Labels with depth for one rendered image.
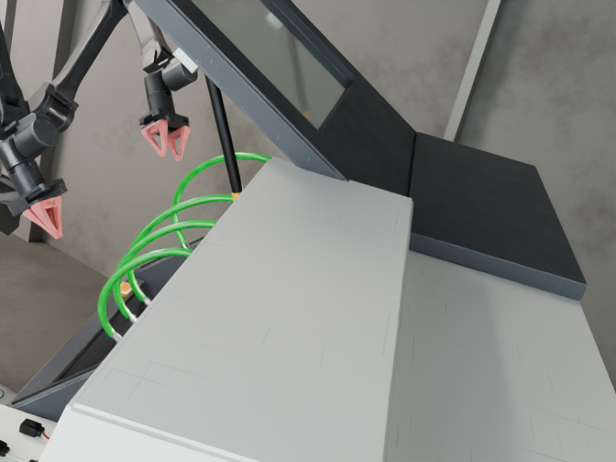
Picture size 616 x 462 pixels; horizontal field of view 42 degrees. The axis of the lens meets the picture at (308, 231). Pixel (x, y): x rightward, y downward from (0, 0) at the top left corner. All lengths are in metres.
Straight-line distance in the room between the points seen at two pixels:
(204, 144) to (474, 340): 2.72
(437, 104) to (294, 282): 2.29
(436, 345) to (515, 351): 0.11
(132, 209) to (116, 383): 3.37
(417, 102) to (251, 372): 2.51
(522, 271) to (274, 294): 0.55
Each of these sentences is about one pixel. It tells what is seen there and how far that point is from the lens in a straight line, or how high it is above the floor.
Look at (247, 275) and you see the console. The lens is 0.80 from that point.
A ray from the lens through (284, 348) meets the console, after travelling 0.69.
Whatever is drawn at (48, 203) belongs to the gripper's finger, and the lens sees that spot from 1.63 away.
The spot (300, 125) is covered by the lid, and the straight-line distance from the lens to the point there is 1.20.
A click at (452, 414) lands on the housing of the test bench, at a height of 1.47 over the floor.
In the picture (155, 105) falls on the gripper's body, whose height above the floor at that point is 1.41.
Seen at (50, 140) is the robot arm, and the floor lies 1.39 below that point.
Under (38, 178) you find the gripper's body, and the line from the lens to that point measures 1.62.
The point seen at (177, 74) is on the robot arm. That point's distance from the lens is 1.86.
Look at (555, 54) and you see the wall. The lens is 2.93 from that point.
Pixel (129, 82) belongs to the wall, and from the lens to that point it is 3.87.
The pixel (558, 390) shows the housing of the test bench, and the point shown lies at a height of 1.47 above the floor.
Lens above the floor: 1.89
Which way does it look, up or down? 21 degrees down
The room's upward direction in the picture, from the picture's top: 16 degrees clockwise
